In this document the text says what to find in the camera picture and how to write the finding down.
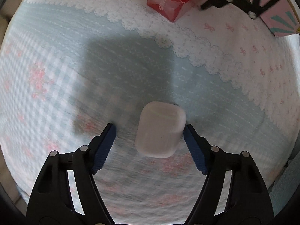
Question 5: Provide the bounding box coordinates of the white earbuds case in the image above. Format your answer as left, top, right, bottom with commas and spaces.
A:
135, 101, 187, 158

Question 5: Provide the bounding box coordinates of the pink cardboard box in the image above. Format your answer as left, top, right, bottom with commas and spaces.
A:
260, 0, 299, 38

